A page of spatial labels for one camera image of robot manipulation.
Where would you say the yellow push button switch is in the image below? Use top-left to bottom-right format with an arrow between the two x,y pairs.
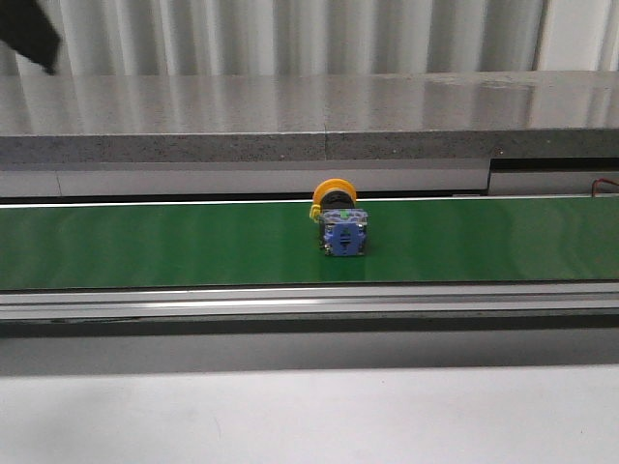
309,178 -> 368,257

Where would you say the grey stone counter slab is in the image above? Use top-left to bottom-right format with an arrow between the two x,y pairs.
1,72 -> 618,164

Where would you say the green conveyor belt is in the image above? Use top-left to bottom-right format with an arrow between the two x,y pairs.
1,197 -> 618,291

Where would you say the white corrugated curtain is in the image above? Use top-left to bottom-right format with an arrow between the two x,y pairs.
1,1 -> 618,75

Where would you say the aluminium conveyor frame rail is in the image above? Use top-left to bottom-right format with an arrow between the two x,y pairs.
1,281 -> 618,322

